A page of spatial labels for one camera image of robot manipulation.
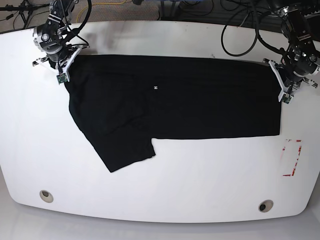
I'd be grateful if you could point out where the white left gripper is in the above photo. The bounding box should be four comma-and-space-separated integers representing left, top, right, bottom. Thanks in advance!
263, 58, 318, 102

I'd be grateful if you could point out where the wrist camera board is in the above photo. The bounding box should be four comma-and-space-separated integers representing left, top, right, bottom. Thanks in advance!
56, 73, 69, 85
281, 94, 292, 104

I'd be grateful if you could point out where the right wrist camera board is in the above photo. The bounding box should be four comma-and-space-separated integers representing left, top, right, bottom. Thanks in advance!
56, 73, 69, 85

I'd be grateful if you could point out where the yellow cable on floor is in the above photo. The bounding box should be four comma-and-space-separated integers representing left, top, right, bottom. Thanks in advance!
76, 0, 131, 24

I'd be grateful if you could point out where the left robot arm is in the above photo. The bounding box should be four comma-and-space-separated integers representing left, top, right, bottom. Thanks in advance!
238, 0, 320, 104

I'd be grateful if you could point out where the right table cable grommet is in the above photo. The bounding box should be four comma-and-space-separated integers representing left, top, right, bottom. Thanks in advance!
258, 199, 274, 213

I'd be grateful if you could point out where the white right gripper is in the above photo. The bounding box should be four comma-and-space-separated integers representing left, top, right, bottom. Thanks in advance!
32, 44, 89, 82

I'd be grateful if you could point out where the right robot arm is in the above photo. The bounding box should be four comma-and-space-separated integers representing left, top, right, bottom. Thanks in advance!
32, 0, 93, 84

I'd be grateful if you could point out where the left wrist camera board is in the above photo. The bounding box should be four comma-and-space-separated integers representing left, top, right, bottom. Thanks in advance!
281, 94, 292, 104

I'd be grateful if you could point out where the left table cable grommet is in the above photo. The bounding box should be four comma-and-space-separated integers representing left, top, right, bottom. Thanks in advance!
39, 190, 54, 203

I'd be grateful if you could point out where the black tripod stand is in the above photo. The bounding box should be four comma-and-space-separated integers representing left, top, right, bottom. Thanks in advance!
0, 0, 50, 30

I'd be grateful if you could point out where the black T-shirt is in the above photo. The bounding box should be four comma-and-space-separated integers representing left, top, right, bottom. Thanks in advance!
64, 55, 282, 172

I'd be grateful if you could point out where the table cable grommet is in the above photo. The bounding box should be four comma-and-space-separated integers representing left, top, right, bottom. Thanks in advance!
258, 199, 274, 213
39, 190, 54, 203

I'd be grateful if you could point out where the red tape rectangle marking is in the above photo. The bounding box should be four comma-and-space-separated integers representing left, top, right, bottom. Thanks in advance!
280, 139, 303, 177

